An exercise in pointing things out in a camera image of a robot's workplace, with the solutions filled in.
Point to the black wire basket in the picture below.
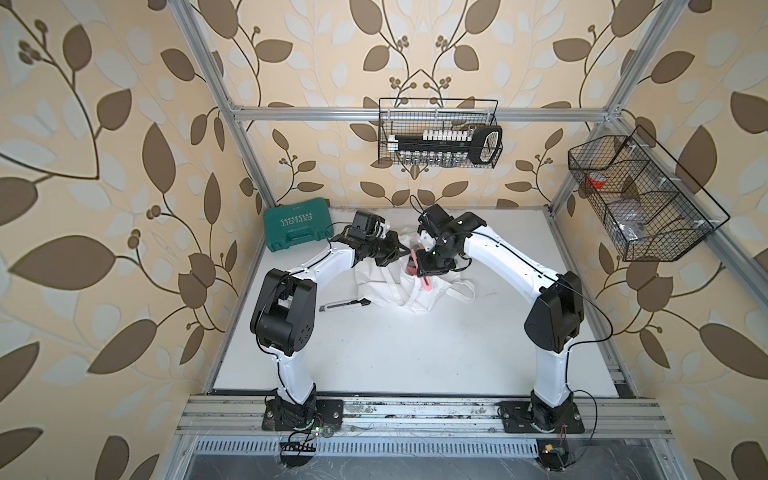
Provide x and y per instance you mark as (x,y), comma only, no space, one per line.
(413,115)
(678,209)

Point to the white printed tote pouch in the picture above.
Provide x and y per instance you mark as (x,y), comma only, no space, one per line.
(397,287)

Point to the clear plastic bag in basket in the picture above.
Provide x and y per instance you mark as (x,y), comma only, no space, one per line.
(628,216)

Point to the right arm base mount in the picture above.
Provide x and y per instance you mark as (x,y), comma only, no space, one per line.
(535,416)

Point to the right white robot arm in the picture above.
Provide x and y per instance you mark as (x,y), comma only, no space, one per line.
(555,299)

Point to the aluminium front rail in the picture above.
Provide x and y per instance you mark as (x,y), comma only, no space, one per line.
(424,417)

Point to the pink knife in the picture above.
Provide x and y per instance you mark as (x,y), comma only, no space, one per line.
(414,269)

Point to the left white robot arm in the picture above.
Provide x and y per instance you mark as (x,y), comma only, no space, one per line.
(284,316)

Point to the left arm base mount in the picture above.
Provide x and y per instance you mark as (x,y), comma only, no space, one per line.
(303,414)

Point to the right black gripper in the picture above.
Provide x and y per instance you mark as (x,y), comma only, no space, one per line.
(426,269)

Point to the black socket bit holder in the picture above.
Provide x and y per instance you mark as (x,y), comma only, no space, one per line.
(479,146)

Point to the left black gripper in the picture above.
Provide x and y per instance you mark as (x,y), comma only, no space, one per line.
(393,243)

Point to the green plastic tool case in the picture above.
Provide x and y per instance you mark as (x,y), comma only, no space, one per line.
(291,225)

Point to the back black wire basket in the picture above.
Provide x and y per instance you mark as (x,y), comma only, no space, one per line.
(413,115)

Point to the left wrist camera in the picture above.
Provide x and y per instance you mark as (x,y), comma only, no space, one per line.
(366,225)

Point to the silver black utility knife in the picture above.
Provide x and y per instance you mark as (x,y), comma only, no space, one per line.
(353,303)

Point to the right black wire basket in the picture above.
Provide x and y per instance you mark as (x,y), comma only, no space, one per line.
(678,209)

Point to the red item in basket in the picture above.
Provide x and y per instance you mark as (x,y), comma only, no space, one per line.
(595,180)

